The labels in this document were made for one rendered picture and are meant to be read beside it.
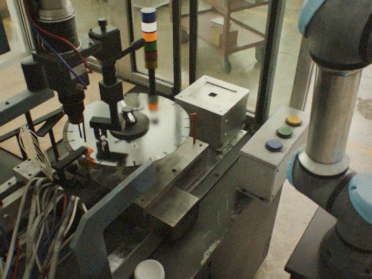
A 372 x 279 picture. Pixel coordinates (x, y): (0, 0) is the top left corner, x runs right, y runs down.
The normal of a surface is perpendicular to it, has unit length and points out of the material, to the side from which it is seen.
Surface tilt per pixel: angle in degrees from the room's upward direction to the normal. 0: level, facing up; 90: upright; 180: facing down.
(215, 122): 90
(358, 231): 90
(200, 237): 0
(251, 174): 90
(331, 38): 101
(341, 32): 93
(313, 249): 0
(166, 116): 0
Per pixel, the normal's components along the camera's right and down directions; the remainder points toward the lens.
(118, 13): -0.57, 0.50
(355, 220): -0.80, 0.36
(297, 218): 0.00, -0.79
